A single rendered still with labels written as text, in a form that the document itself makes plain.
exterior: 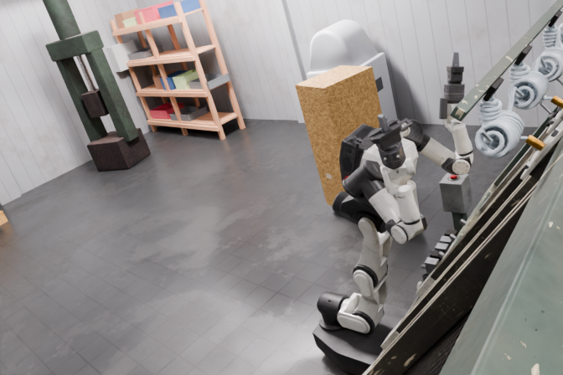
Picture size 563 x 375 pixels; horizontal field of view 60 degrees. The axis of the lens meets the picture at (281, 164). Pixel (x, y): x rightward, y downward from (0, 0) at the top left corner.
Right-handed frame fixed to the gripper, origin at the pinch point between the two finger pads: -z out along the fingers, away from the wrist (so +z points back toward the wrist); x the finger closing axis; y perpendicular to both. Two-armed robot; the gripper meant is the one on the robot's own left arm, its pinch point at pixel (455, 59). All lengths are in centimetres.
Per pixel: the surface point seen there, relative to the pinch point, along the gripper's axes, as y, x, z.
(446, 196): -6, -30, 73
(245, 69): 194, -544, 24
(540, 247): 33, 183, 12
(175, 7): 275, -466, -67
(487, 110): 26, 139, 5
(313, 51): 79, -349, -2
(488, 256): 21, 131, 36
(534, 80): 13, 126, 1
